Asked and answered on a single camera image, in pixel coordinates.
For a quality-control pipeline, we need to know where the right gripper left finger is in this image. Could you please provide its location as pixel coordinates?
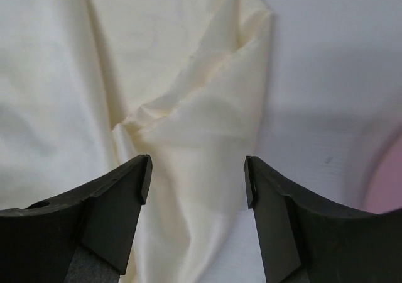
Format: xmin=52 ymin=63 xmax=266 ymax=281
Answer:
xmin=1 ymin=155 xmax=153 ymax=282

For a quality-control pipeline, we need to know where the cream cloth napkin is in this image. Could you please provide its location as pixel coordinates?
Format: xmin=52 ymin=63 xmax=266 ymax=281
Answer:
xmin=1 ymin=0 xmax=271 ymax=282

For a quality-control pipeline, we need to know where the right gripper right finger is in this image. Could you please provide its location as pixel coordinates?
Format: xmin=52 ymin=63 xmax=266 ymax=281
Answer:
xmin=244 ymin=156 xmax=401 ymax=282

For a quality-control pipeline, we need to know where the pink plate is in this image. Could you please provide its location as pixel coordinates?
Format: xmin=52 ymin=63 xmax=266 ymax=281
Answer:
xmin=361 ymin=126 xmax=401 ymax=214

